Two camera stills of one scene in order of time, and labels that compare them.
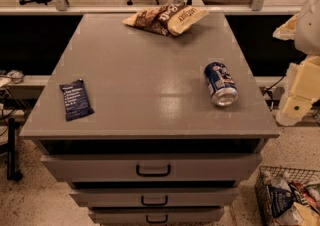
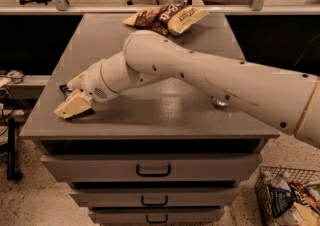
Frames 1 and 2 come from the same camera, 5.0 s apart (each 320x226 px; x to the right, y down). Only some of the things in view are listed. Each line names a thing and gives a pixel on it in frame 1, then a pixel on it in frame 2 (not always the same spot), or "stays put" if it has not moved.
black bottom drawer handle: (157, 221) stays put
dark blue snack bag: (280, 200) stays put
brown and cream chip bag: (168, 20) stays put
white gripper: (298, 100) to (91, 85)
